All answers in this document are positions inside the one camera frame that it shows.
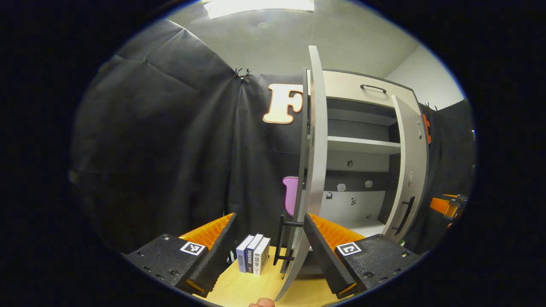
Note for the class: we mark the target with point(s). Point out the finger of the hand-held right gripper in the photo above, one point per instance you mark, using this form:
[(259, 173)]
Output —
[(440, 207)]

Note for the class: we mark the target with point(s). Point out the black cloth clip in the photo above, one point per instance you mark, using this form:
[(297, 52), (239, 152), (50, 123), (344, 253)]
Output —
[(237, 73), (246, 75)]

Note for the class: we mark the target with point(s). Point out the white cabinet shelf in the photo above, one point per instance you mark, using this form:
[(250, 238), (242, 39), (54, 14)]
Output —
[(362, 146)]

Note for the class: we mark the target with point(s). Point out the white cabinet door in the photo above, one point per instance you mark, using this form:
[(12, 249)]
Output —
[(416, 162), (318, 149)]

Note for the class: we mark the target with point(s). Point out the pale purple book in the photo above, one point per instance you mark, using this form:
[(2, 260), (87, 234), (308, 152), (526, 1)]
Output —
[(243, 256)]

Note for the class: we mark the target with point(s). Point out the white drawer front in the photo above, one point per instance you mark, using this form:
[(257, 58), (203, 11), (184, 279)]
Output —
[(345, 87)]

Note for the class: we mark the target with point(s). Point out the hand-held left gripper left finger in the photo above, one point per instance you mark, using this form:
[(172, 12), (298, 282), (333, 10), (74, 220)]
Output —
[(219, 251)]

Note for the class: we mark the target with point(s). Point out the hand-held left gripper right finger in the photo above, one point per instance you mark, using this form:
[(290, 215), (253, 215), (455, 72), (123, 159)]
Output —
[(324, 256)]

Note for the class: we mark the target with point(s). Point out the white book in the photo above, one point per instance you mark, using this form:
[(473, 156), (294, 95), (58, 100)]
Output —
[(261, 258)]

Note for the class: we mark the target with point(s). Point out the grey and white cabinet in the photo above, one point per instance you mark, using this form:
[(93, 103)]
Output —
[(362, 175)]

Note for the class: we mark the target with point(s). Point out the dark blue book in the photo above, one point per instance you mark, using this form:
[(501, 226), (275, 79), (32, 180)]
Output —
[(252, 256)]

